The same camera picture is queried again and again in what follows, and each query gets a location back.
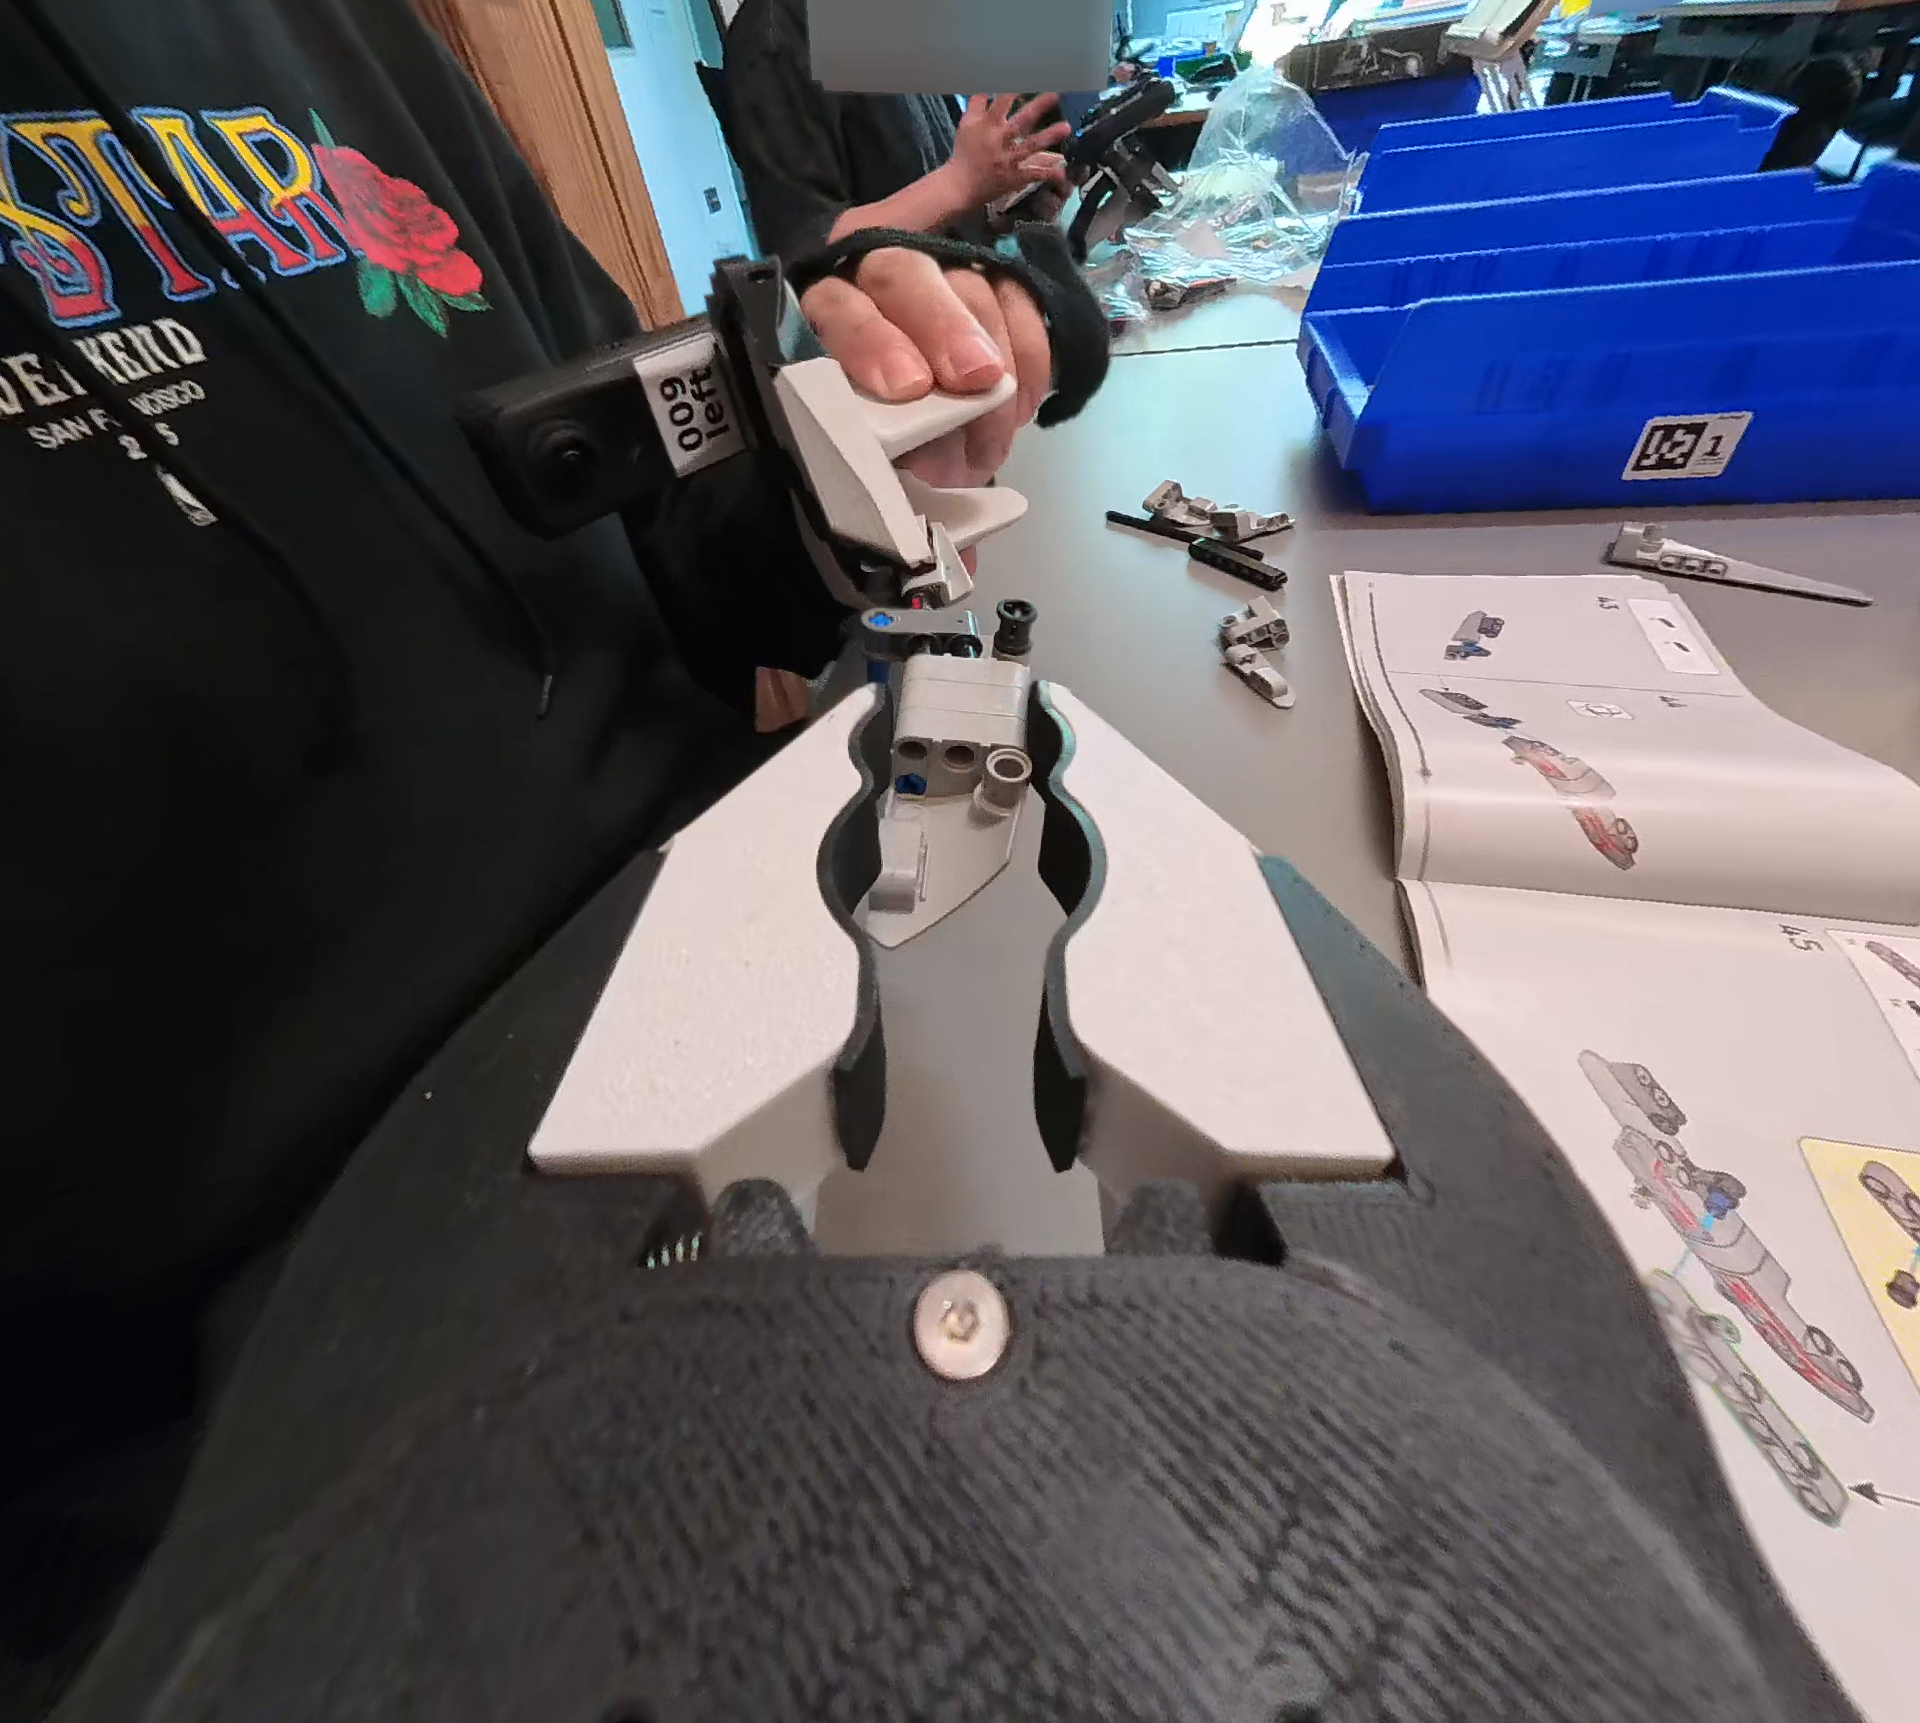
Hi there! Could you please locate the clear plastic bag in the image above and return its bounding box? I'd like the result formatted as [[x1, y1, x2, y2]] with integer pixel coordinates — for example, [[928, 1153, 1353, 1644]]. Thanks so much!
[[1118, 63, 1360, 289]]

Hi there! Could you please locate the open instruction booklet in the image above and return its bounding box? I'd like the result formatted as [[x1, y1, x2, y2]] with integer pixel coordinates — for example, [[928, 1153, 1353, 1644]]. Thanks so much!
[[1334, 567, 1920, 1723]]

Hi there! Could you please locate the person's left hand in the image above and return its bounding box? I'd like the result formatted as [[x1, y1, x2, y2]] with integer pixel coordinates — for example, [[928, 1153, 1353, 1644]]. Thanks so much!
[[805, 245, 1057, 489]]

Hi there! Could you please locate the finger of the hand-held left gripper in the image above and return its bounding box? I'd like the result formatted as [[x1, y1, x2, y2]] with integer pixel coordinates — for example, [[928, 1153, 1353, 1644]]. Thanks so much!
[[931, 486, 1031, 600], [780, 370, 941, 600]]

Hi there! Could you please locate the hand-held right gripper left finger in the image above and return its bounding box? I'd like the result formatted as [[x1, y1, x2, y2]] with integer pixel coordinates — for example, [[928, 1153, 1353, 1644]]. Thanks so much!
[[528, 684, 895, 1234]]

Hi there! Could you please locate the long grey toy brick panel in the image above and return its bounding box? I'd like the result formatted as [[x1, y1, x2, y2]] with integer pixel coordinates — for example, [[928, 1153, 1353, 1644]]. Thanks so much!
[[1606, 520, 1878, 605]]

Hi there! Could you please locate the grey toy brick panel assembly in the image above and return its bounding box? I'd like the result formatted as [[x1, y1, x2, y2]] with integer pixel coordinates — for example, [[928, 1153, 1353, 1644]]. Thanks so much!
[[855, 651, 1046, 951]]

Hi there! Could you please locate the blue plastic storage bin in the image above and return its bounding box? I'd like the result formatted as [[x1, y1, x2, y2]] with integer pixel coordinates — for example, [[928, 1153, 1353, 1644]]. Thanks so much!
[[1355, 84, 1800, 217], [1317, 160, 1920, 321]]

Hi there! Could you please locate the grey desk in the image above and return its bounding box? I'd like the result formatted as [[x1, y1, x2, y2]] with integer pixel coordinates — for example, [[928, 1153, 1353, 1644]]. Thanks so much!
[[811, 292, 1920, 1251]]

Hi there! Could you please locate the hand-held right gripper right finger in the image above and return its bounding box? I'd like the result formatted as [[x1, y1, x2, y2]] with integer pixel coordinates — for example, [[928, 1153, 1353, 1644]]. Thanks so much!
[[1034, 682, 1399, 1241]]

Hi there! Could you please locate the wooden pillar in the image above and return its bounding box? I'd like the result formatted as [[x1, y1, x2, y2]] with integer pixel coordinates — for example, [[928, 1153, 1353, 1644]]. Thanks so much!
[[412, 0, 685, 321]]

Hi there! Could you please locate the dark grey toy brick connector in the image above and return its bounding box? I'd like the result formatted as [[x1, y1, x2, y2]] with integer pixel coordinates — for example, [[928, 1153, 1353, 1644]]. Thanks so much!
[[857, 560, 1040, 673]]

